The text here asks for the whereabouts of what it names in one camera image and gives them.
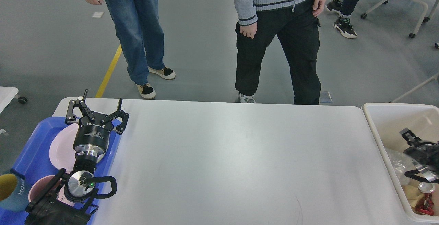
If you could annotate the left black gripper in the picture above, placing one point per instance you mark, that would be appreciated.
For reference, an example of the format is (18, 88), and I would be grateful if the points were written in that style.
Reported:
(92, 135)

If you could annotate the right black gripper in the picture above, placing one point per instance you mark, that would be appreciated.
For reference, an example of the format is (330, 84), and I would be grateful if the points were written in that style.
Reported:
(423, 152)

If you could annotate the large foil sheet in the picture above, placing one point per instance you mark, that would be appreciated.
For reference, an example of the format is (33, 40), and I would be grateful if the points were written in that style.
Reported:
(401, 163)

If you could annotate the pink plate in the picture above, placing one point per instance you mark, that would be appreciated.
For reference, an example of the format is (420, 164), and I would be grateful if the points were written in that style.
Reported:
(62, 152)

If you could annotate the crushed red can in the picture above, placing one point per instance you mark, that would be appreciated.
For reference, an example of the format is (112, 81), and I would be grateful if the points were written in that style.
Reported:
(425, 204)

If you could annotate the pink mug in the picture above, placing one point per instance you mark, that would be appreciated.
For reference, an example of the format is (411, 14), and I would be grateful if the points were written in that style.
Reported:
(38, 187)

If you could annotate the dark teal mug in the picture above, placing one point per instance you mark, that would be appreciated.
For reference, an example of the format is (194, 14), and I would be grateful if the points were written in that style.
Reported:
(13, 195)

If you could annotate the brown paper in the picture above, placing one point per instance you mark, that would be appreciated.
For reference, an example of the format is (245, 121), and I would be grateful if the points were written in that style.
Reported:
(412, 194)

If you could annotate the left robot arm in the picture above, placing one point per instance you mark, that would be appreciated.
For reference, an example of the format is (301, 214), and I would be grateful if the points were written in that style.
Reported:
(68, 197)

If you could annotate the beige plastic bin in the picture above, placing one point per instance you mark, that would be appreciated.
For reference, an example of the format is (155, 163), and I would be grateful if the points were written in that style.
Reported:
(386, 120)

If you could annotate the blue plastic tray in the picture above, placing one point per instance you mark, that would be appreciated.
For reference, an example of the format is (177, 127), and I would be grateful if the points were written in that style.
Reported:
(34, 161)

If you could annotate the white side table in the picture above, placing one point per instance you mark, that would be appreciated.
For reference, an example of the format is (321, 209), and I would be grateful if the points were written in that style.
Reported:
(6, 95)

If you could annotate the right floor plate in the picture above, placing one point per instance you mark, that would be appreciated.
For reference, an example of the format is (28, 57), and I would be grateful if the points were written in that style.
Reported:
(325, 97)

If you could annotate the person in blue jeans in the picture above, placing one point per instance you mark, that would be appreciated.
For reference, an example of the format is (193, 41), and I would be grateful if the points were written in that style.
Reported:
(142, 40)

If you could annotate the person in grey sweater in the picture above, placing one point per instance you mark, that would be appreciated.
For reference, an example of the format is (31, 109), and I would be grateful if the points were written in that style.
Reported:
(295, 23)

